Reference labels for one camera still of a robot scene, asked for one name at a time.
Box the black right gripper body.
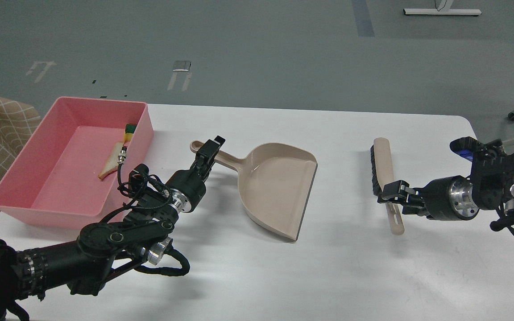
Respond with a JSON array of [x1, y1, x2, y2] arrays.
[[415, 176, 469, 221]]

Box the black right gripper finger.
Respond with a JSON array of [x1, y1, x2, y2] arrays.
[[377, 180, 418, 205], [382, 196, 420, 215]]

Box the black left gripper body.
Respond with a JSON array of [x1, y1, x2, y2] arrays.
[[166, 170, 206, 213]]

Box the beige hand brush black bristles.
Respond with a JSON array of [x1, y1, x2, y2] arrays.
[[370, 137, 405, 236]]

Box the beige plastic dustpan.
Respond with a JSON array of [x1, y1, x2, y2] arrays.
[[214, 143, 318, 242]]

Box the white bread slice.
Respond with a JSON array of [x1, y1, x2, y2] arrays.
[[98, 141, 127, 181]]

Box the yellow green sponge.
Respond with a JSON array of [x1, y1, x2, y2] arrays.
[[123, 123, 137, 145]]

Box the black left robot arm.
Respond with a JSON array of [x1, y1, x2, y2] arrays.
[[0, 136, 225, 321]]

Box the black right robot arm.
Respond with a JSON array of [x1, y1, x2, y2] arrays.
[[370, 136, 514, 236]]

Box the pink plastic bin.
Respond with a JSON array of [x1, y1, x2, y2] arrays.
[[0, 97, 153, 229]]

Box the metal floor plate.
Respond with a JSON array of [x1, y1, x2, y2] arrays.
[[173, 60, 191, 72]]

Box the white table leg base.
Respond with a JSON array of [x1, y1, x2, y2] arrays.
[[402, 0, 483, 17]]

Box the black cable with metal plug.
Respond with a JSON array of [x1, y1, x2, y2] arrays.
[[116, 146, 135, 199]]

